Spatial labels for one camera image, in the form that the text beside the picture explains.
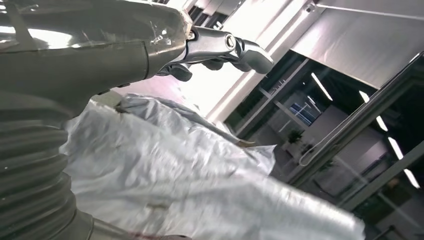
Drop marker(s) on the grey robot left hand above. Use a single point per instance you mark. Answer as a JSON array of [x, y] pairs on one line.
[[82, 59]]

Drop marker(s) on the grey parcel bag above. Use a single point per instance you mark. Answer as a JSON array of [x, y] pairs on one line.
[[182, 172]]

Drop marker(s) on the small potted plant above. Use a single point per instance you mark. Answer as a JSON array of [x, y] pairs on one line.
[[294, 136]]

